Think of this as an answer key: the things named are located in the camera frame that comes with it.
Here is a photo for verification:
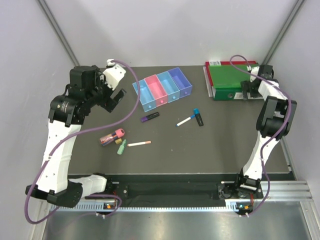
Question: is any green ring binder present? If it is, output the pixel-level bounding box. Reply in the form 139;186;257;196
205;61;243;101

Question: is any light blue drawer box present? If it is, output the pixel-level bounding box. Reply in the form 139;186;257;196
139;79;156;112

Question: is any purple cap black highlighter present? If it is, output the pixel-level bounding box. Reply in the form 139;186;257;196
140;112;160;123

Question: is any white orange pen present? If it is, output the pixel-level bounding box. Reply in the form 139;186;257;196
127;140;152;147

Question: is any sky blue drawer box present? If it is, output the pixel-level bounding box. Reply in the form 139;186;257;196
157;71;180;103

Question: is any blue cap black highlighter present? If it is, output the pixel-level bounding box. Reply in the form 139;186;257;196
193;108;204;127

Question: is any pink drawer box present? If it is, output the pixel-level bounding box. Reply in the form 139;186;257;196
144;74;168;107

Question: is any purple drawer box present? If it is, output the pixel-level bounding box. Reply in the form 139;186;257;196
168;67;193;98

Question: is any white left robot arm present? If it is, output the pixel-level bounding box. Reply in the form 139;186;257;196
25;63;126;208

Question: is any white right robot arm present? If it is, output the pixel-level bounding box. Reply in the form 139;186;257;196
233;65;297;198

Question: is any pink cap pen tube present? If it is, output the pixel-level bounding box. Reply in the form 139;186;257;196
99;128;125;146

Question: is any small yellow block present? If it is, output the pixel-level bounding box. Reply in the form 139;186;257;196
115;138;122;145

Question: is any white blue marker pen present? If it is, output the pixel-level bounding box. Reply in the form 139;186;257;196
175;114;195;127

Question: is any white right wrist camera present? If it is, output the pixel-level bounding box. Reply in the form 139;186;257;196
246;65;260;83

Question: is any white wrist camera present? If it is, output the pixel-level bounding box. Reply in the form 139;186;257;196
102;59;126;91
246;65;260;83

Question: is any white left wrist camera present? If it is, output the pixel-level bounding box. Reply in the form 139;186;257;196
102;59;126;91

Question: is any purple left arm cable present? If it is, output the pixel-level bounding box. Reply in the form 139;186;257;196
24;59;140;224

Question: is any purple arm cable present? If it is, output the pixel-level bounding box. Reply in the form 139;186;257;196
24;59;140;224
229;54;292;218

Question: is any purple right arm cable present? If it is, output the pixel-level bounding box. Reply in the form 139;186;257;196
229;54;292;218

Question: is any aluminium frame post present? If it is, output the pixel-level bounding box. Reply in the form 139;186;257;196
262;0;306;65
35;0;80;66

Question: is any left aluminium frame post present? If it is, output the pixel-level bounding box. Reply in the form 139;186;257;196
35;0;80;66

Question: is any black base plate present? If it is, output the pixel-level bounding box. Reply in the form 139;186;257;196
84;181;264;201

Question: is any aluminium rail bar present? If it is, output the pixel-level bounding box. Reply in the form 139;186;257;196
266;180;313;202

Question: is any grey slotted cable duct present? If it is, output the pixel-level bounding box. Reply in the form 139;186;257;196
49;201;251;213

